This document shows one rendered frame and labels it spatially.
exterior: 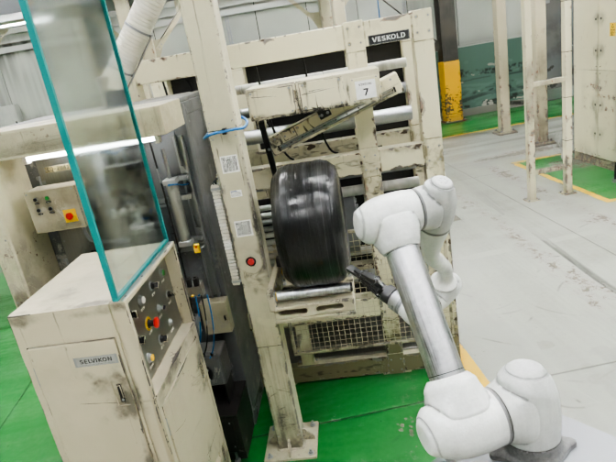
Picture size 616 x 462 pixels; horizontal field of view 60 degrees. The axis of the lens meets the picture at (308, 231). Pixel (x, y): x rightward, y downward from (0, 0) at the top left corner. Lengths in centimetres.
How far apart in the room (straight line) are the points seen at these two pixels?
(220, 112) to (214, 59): 21
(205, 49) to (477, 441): 168
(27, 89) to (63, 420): 1036
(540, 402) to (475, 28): 1100
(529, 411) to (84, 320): 134
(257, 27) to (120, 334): 984
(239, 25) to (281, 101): 886
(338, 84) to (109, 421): 163
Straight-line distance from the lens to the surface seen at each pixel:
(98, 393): 201
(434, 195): 162
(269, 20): 1134
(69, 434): 215
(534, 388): 157
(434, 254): 181
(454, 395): 151
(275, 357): 265
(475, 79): 1218
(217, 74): 227
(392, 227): 156
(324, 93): 249
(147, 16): 264
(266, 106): 251
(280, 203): 219
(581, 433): 184
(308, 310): 239
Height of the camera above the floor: 192
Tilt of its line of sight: 19 degrees down
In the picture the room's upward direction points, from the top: 10 degrees counter-clockwise
